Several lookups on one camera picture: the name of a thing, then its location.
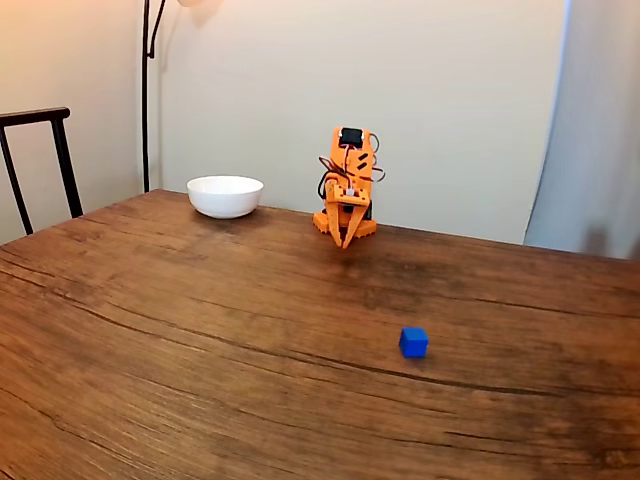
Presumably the blue cube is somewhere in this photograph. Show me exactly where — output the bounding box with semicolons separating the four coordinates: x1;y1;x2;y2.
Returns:
398;326;430;360

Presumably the white bowl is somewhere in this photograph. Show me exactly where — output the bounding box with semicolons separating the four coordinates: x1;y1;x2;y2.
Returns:
186;174;265;220

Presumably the black floor lamp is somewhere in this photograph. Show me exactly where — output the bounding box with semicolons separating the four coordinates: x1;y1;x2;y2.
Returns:
141;0;226;194

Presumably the pale curtain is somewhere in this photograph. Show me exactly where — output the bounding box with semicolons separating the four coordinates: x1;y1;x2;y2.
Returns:
522;0;640;261

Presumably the black wooden chair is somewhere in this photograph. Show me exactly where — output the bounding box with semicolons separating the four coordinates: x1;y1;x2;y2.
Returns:
0;106;85;237

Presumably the black red servo cable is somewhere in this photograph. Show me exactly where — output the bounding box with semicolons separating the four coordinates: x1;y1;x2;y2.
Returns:
316;130;388;201

